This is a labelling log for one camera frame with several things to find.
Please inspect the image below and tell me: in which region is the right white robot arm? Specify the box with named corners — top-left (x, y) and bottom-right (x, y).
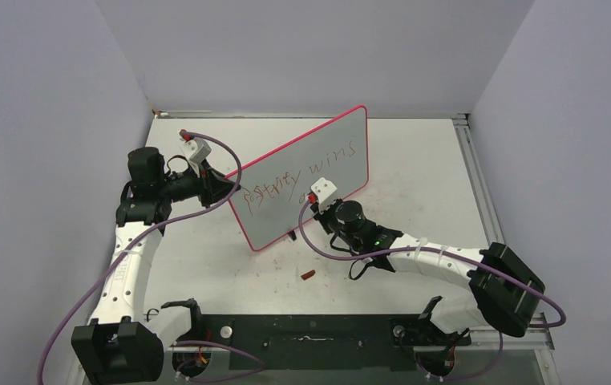
top-left (299, 200), bottom-right (545, 343)

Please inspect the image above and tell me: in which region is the purple cable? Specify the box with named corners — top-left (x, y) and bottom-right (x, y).
top-left (297, 199), bottom-right (568, 381)
top-left (35, 128), bottom-right (244, 385)

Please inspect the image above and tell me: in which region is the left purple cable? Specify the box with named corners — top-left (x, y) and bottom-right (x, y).
top-left (35, 128), bottom-right (244, 385)

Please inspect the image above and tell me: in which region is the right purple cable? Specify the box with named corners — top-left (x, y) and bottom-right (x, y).
top-left (297, 199), bottom-right (568, 381)

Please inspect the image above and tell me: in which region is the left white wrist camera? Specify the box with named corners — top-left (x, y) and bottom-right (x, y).
top-left (180, 137), bottom-right (212, 167)

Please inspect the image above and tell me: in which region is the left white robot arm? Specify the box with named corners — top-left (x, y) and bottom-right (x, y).
top-left (71, 140), bottom-right (233, 384)

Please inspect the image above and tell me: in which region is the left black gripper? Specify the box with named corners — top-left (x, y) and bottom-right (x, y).
top-left (157, 159), bottom-right (240, 209)

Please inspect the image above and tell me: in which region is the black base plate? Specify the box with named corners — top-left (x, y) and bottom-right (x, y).
top-left (178, 314), bottom-right (471, 371)

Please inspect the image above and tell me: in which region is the pink framed whiteboard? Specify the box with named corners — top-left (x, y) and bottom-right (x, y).
top-left (227, 105), bottom-right (370, 252)

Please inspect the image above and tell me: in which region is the red marker cap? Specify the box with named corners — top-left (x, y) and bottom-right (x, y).
top-left (301, 269), bottom-right (316, 280)

